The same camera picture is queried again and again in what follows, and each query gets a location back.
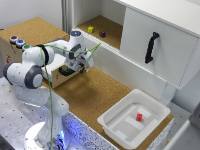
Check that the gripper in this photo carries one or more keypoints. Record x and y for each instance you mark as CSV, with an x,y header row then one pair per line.
x,y
80,60

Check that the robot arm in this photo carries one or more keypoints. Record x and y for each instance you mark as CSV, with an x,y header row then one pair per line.
x,y
20,73

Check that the green button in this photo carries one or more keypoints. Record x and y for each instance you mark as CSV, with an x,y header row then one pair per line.
x,y
26,47

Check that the blue button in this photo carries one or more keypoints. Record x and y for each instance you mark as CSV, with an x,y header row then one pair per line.
x,y
20,42

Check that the red button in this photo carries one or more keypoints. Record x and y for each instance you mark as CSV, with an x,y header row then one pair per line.
x,y
14,39

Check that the white cabinet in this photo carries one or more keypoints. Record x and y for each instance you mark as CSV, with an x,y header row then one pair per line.
x,y
110,66

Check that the wooden drawer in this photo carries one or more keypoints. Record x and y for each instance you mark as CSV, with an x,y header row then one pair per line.
x,y
55,79

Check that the yellow block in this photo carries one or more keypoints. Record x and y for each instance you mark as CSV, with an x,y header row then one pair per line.
x,y
90,29

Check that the purple block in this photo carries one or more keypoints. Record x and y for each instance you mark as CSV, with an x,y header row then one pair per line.
x,y
102,33

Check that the wooden drawer box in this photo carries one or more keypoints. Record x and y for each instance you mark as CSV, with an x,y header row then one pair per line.
x,y
36,28

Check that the white plastic box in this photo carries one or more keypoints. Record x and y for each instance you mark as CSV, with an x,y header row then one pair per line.
x,y
116,125

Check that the pink block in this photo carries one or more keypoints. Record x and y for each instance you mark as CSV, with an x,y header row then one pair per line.
x,y
139,117

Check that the white sliding door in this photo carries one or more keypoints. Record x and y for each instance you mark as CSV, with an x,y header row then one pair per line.
x,y
166,56

